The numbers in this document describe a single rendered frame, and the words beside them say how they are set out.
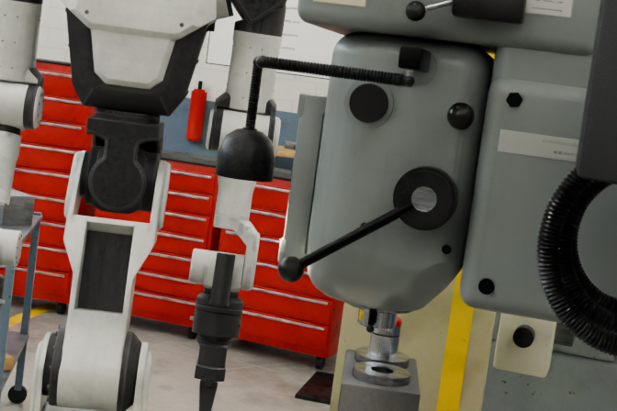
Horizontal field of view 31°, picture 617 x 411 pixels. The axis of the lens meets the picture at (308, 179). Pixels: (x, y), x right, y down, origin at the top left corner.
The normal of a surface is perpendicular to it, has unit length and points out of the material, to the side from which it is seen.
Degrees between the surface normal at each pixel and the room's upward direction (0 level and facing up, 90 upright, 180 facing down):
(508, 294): 90
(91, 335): 67
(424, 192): 90
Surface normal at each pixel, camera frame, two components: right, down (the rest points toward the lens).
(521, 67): -0.22, 0.06
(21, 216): 0.65, 0.15
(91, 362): 0.13, -0.26
